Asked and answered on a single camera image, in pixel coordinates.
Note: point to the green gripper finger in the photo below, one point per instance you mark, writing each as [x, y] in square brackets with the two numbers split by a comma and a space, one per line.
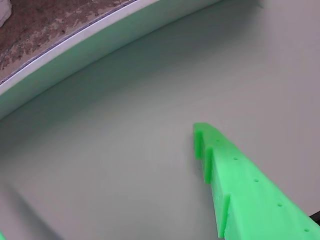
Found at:
[250, 200]
[1, 236]

